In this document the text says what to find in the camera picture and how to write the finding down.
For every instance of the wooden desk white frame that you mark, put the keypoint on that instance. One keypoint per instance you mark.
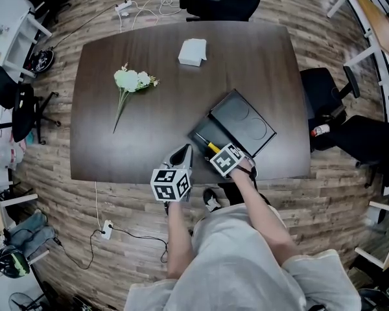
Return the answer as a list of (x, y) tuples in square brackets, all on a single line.
[(381, 28)]

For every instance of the person's grey shirt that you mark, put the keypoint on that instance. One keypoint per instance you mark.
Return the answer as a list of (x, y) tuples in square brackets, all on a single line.
[(233, 271)]

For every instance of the person's black trouser leg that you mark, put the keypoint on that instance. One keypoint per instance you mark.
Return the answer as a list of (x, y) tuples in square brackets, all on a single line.
[(235, 193)]

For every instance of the yellow black screwdriver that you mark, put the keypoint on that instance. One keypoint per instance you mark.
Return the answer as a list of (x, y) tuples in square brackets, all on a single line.
[(212, 145)]

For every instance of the white shelf frame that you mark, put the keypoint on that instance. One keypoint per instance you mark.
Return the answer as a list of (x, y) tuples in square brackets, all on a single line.
[(22, 41)]

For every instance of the white flower bouquet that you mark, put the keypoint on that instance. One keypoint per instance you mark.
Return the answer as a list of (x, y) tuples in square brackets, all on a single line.
[(131, 80)]

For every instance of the red white bottle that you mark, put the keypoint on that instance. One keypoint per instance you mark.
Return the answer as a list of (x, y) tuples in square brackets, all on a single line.
[(321, 130)]

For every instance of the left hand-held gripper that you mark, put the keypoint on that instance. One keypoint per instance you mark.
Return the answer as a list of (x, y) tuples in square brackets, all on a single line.
[(170, 182)]

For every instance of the black floor fan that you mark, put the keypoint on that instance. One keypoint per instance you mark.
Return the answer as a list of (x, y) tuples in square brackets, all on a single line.
[(21, 301)]

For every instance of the white power strip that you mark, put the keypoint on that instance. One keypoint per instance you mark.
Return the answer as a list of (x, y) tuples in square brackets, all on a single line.
[(107, 229), (123, 6)]

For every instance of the black tray container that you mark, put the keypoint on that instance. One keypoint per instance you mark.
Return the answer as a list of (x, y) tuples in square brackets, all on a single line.
[(236, 122)]

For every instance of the person's black white shoe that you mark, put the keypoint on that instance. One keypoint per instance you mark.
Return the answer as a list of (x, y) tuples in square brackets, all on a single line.
[(211, 200)]

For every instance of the person's left forearm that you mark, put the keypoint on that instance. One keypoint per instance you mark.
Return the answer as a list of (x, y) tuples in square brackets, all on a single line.
[(180, 238)]

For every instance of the person's right forearm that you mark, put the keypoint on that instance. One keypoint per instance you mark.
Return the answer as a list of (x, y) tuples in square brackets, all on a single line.
[(262, 215)]

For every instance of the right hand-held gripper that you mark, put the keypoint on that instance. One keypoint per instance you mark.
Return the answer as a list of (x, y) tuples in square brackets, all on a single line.
[(227, 160)]

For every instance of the blue jeans cloth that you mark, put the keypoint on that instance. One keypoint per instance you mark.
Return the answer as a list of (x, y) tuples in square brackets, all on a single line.
[(30, 233)]

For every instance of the black green helmet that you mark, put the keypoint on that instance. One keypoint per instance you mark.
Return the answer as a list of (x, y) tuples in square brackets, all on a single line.
[(12, 263)]

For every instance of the white paper box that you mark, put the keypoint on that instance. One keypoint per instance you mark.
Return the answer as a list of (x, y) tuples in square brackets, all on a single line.
[(192, 52)]

